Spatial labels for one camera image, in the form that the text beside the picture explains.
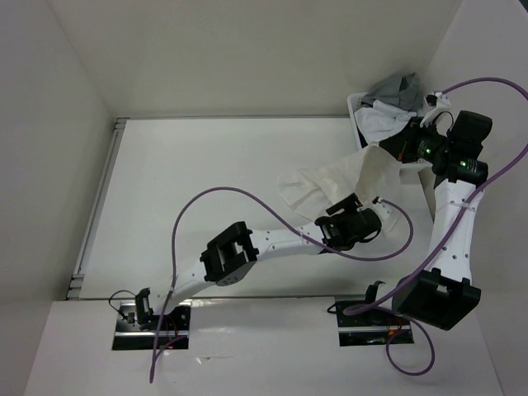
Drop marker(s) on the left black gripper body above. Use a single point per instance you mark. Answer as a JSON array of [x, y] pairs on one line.
[[338, 216]]

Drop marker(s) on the white pleated skirt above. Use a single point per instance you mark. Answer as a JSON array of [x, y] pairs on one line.
[[370, 172]]

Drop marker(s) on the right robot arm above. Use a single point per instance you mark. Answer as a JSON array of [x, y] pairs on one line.
[[440, 291]]

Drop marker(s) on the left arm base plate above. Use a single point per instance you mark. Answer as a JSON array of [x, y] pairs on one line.
[[131, 335]]

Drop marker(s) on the white plastic basket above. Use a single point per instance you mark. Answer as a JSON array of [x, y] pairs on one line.
[[354, 103]]

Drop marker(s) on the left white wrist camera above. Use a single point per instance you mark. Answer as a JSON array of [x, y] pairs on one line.
[[386, 214]]

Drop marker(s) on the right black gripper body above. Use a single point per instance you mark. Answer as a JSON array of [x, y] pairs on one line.
[[423, 142]]

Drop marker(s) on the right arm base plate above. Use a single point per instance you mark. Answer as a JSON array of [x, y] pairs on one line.
[[372, 328]]

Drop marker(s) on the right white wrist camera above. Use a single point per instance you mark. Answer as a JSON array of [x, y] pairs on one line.
[[438, 102]]

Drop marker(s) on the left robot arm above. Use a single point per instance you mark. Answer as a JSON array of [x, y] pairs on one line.
[[229, 256]]

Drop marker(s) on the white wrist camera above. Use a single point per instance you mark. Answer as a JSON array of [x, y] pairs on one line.
[[438, 102], [386, 214]]

